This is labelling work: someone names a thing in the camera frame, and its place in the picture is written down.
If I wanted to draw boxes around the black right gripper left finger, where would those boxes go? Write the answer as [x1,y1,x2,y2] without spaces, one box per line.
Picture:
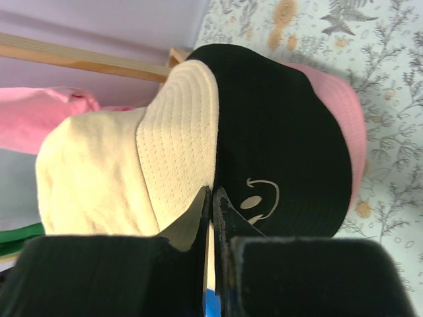
[1,187,211,316]

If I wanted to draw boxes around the pink t-shirt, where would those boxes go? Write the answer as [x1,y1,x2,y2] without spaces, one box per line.
[1,87,134,155]

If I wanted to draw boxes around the wooden clothes rack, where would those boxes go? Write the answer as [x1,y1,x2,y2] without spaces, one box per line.
[1,33,190,83]

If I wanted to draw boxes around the green tank top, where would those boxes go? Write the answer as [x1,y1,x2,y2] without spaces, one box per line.
[0,223,44,257]

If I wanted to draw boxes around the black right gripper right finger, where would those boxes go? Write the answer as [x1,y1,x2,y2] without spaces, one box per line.
[213,188,413,316]

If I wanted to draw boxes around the blue plastic bin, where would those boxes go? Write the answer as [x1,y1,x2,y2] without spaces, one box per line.
[206,289,221,317]

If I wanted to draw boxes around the black bucket hat beige brim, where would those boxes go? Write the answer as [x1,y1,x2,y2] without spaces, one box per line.
[190,44,352,237]

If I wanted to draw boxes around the pink bucket hat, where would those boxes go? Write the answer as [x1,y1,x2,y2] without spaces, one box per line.
[285,63,367,206]

